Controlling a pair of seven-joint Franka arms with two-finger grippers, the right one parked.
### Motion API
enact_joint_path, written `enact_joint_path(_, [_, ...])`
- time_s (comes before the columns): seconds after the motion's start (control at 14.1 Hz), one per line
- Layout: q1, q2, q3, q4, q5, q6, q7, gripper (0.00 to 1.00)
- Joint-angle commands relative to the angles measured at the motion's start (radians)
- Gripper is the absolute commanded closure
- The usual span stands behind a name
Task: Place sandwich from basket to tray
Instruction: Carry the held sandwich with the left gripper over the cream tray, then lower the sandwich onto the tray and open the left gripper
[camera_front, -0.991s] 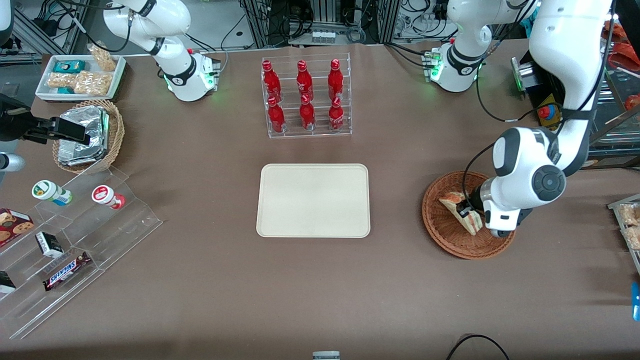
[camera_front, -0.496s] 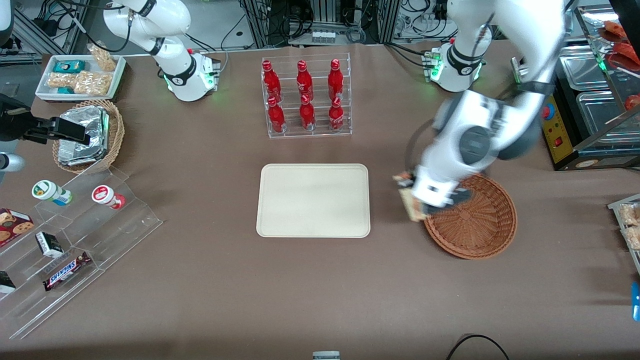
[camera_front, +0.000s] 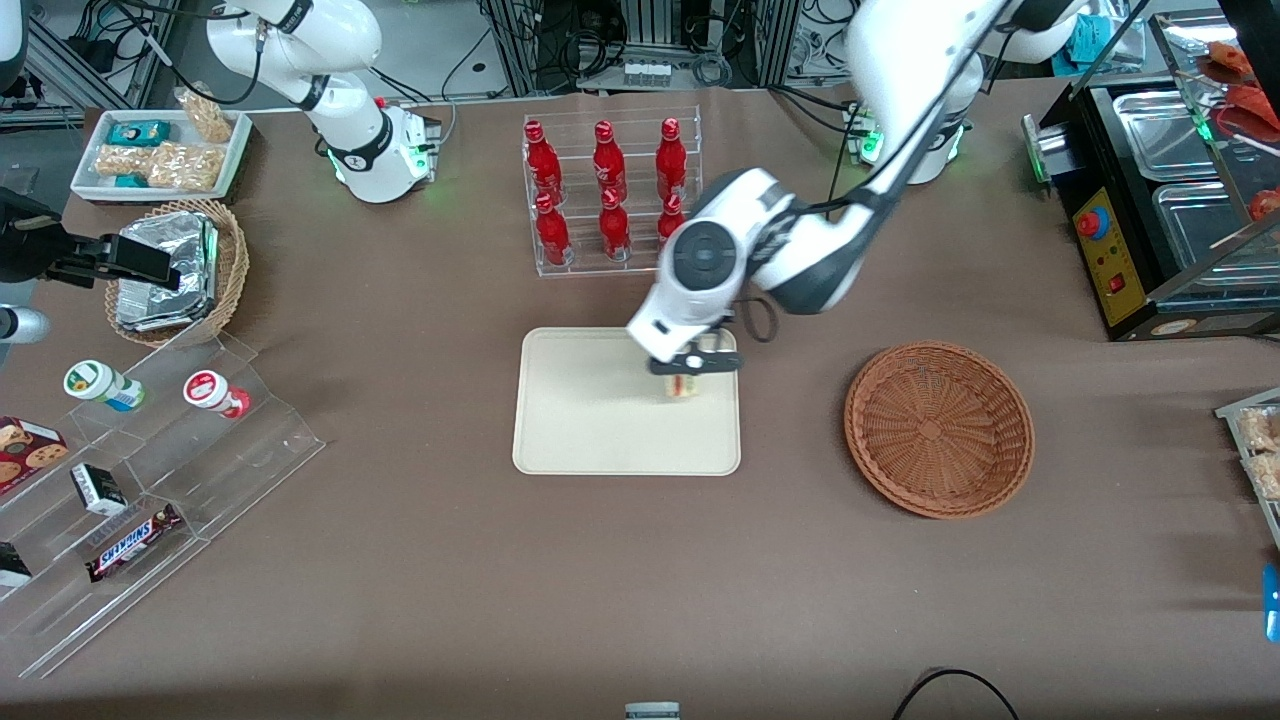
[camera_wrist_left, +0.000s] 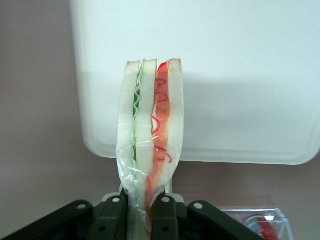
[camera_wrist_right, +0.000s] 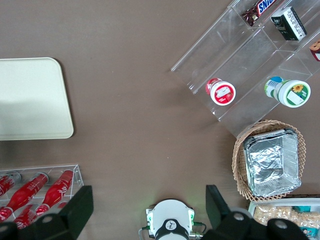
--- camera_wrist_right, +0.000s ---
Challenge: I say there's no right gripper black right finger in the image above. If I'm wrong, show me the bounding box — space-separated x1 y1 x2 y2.
197 184 310 240

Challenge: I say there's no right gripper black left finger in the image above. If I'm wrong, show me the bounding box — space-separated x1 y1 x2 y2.
0 185 95 240

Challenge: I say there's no light wicker basket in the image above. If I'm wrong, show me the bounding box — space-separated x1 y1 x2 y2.
232 119 308 202

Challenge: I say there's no cream plastic tray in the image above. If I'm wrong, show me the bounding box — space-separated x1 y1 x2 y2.
0 56 75 141

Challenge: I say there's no red cola bottle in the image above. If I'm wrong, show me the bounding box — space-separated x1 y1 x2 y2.
12 204 39 231
0 172 22 199
36 169 75 216
0 172 49 223

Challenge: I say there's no clear acrylic bottle rack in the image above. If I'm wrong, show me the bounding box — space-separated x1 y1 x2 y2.
0 163 85 227

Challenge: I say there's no white plastic bin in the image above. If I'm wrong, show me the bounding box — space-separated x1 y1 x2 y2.
247 197 320 240

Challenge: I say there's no clear bag of puffed snacks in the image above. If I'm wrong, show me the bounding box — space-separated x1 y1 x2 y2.
253 204 320 227

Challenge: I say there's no aluminium foil container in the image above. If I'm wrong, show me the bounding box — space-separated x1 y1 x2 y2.
242 127 303 197

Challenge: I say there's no teal snack package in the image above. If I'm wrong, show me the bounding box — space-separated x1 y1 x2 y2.
292 205 312 213

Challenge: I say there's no red yogurt cup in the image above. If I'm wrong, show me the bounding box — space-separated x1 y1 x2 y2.
205 77 237 106

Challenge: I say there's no green yogurt cup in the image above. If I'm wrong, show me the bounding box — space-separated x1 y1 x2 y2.
264 76 312 108

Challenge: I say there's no clear acrylic stepped shelf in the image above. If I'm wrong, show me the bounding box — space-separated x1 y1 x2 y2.
170 0 320 139

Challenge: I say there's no black snack box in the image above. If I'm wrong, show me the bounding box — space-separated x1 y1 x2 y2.
270 6 308 42

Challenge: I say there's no Snickers chocolate bar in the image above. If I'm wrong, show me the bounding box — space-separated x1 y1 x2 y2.
241 0 279 27

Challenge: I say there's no black cable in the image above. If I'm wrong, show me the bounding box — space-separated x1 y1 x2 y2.
192 220 208 235

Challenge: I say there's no grey cable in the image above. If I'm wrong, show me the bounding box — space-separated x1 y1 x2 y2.
138 225 151 240

